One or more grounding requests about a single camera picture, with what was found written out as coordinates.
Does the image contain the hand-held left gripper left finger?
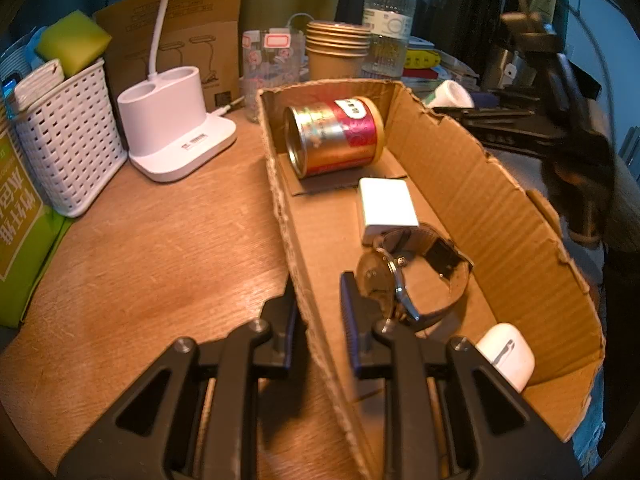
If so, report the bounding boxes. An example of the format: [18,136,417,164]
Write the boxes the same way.
[57,280,308,480]

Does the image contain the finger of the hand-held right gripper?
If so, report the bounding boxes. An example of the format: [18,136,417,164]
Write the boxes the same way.
[462,119,558,155]
[432,104,538,122]

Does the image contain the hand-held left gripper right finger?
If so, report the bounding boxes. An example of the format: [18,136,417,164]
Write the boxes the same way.
[340,271,583,480]

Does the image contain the silver wristwatch with dark strap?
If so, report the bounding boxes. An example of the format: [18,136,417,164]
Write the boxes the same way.
[356,225,473,333]

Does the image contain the cardboard box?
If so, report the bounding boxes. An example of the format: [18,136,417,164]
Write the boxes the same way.
[256,78,606,480]

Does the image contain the white charger block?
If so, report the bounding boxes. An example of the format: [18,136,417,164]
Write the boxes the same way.
[357,177,420,246]

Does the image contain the red and gold tin can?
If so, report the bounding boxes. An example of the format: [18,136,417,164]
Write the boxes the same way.
[283,97,386,179]

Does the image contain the white earbuds case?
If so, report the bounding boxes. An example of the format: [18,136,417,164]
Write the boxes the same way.
[475,323,536,393]

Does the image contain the person's right hand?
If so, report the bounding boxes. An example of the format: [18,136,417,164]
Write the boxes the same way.
[542,147,618,247]

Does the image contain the silver metal container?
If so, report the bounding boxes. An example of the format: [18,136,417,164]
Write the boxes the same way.
[487,42,548,92]

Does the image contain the white papers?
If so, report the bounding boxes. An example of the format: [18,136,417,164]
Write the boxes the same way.
[440,55,482,86]

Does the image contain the yellow packet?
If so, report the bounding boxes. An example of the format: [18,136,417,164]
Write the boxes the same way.
[405,49,442,69]

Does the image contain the clear plastic water bottle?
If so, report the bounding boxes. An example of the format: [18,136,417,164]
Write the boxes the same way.
[361,0,417,80]

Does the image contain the stack of brown paper cups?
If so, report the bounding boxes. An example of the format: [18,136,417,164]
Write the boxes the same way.
[306,21,372,82]

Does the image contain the clear glass with stickers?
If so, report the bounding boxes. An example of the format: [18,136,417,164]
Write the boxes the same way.
[242,29,306,123]

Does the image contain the white desk lamp base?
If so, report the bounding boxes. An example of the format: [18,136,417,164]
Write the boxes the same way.
[117,0,238,183]

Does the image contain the green tissue pack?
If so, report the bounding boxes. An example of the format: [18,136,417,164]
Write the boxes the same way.
[0,110,73,328]

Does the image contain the white perforated plastic basket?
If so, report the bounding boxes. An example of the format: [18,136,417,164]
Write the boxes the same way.
[12,57,128,218]

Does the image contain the brown cardboard lamp packaging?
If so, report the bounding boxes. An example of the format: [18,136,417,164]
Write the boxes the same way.
[94,0,246,111]

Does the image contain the white cloth in basket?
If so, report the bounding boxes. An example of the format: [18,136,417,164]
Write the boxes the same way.
[15,58,66,107]

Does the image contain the yellow-green sponge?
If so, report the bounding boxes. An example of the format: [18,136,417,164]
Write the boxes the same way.
[36,10,112,75]

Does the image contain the blue item in basket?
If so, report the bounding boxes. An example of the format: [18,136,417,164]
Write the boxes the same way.
[0,72,23,106]

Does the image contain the white cable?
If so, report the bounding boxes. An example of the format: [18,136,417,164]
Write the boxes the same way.
[287,12,321,32]

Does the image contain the lamp power cable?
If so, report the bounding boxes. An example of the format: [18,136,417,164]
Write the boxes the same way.
[214,94,248,115]

